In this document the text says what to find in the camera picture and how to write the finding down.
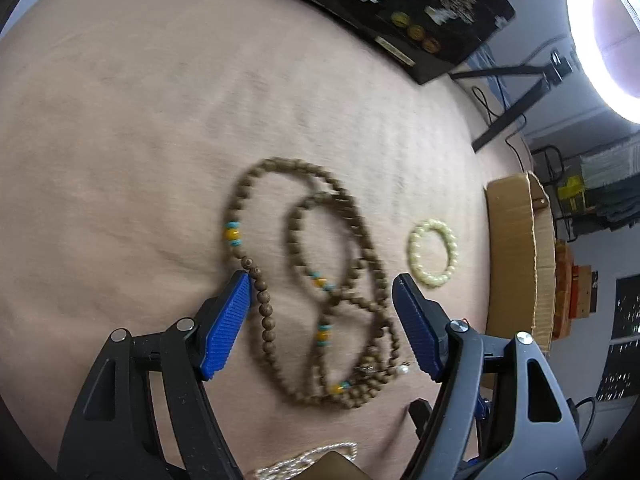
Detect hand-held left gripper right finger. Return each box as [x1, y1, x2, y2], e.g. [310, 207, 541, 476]
[392, 273, 596, 480]

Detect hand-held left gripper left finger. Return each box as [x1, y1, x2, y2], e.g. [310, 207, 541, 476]
[56, 270, 251, 480]

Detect pale green bead bracelet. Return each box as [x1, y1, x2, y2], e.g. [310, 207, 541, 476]
[407, 218, 459, 289]

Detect brown wooden bead necklace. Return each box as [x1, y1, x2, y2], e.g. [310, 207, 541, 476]
[222, 157, 412, 410]

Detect cardboard box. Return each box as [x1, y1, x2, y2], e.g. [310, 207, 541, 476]
[484, 170, 557, 358]

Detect orange boxes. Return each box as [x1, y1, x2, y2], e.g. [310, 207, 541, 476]
[552, 240, 599, 338]

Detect black dotted panel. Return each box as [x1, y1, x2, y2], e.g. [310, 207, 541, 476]
[596, 275, 640, 403]

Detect black light stand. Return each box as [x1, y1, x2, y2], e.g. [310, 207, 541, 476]
[448, 47, 581, 153]

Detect black printed box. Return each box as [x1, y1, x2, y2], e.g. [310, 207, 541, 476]
[256, 0, 516, 85]

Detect pearl necklace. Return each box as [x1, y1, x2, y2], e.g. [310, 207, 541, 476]
[250, 441, 359, 480]

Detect ring light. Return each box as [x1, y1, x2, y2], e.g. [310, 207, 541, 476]
[565, 0, 640, 125]

